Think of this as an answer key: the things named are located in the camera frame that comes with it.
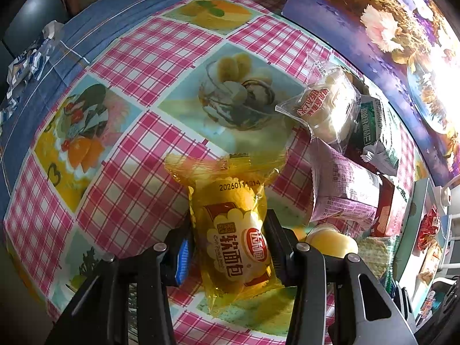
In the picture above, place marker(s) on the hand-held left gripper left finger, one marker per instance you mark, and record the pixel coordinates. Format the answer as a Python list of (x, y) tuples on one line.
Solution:
[(183, 262)]

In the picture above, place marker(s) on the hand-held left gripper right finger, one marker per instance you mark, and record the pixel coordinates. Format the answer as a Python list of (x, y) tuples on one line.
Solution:
[(278, 255)]

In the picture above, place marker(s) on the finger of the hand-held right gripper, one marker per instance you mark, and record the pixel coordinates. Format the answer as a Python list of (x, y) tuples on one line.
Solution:
[(404, 302)]

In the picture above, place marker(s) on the yellow bread packet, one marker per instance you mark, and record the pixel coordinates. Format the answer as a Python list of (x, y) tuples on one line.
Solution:
[(230, 244)]

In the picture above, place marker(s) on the dark red snack packet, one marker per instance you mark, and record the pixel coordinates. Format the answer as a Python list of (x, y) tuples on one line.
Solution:
[(386, 212)]

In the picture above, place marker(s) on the white box with teal rim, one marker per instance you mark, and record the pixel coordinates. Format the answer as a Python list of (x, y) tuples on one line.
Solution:
[(418, 205)]

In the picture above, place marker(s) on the clear white bun packet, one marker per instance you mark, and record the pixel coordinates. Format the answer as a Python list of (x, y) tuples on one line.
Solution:
[(323, 111)]

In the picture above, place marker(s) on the orange snack packet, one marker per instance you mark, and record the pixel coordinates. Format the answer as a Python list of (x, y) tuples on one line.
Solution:
[(431, 262)]

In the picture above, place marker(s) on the yellow pudding cup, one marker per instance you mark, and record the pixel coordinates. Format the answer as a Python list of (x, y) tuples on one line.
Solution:
[(330, 242)]

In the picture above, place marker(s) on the green patterned snack packet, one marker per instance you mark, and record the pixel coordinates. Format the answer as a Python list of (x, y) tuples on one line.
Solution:
[(373, 255)]

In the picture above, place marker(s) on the bright red snack packet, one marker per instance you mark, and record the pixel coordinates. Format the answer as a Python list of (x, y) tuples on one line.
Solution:
[(429, 228)]

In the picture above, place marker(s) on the pink snack packet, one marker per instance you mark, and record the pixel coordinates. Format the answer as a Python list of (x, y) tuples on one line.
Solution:
[(337, 190)]

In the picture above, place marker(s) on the white gooseneck lamp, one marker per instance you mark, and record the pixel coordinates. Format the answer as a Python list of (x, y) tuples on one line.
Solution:
[(447, 196)]

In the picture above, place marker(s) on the green white snack packet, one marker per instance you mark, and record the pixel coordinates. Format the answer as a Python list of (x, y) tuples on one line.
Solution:
[(377, 129)]

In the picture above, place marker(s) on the pink checked printed tablecloth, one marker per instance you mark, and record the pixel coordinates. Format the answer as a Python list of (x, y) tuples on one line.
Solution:
[(143, 61)]

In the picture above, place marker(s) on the crumpled blue white wrappers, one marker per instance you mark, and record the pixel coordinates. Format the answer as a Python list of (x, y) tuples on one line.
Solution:
[(28, 61)]

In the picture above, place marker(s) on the blue blanket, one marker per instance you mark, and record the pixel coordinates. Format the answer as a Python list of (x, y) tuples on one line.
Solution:
[(107, 18)]

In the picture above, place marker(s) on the floral wall poster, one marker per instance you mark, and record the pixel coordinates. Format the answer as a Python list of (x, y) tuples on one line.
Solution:
[(341, 7)]

